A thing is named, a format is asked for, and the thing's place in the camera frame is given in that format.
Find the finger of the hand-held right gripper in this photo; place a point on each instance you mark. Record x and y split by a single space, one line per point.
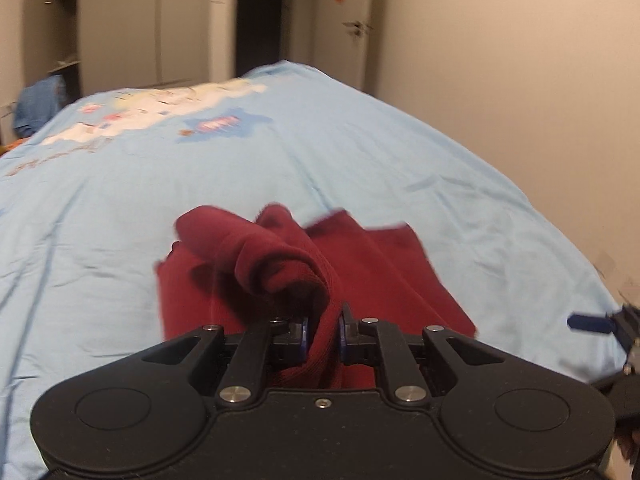
592 323

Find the grey wardrobe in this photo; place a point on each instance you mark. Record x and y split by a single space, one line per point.
105 35

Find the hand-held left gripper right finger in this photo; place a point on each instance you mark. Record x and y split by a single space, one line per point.
344 337

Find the white room door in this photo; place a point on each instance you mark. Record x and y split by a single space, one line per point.
335 20

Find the blue cloth on chair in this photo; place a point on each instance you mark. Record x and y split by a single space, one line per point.
37 107

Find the dark red sweater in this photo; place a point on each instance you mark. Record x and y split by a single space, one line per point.
370 270

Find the light blue printed bed sheet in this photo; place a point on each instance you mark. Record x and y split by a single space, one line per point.
350 150

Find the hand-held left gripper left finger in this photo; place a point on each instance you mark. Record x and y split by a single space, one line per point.
304 340

